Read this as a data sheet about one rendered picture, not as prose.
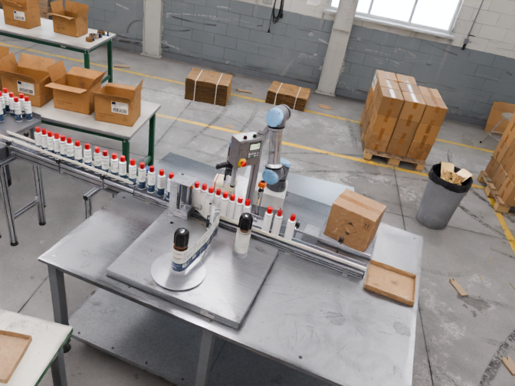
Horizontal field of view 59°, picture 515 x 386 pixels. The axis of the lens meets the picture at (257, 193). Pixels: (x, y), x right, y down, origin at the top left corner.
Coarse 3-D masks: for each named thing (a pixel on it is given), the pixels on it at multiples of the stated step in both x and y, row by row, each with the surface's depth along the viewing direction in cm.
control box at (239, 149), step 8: (232, 136) 277; (240, 136) 277; (248, 136) 279; (232, 144) 279; (240, 144) 272; (248, 144) 275; (232, 152) 281; (240, 152) 275; (248, 152) 279; (232, 160) 283; (240, 160) 279; (248, 160) 283; (256, 160) 287
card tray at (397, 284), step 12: (372, 264) 297; (384, 264) 294; (372, 276) 287; (384, 276) 288; (396, 276) 290; (408, 276) 292; (372, 288) 274; (384, 288) 280; (396, 288) 281; (408, 288) 283; (396, 300) 273; (408, 300) 270
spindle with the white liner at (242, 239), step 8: (240, 216) 262; (248, 216) 260; (240, 224) 263; (248, 224) 260; (240, 232) 265; (248, 232) 266; (240, 240) 267; (248, 240) 269; (240, 248) 270; (240, 256) 273
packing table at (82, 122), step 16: (48, 112) 410; (64, 112) 415; (144, 112) 442; (80, 128) 400; (96, 128) 400; (112, 128) 404; (128, 128) 409; (128, 144) 408; (128, 160) 417; (128, 176) 427
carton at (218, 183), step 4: (216, 176) 342; (220, 176) 343; (216, 180) 338; (220, 180) 338; (236, 180) 342; (216, 184) 336; (220, 184) 336; (228, 184) 336; (216, 188) 339; (224, 188) 337; (228, 188) 337; (232, 188) 336; (228, 192) 339; (232, 192) 338
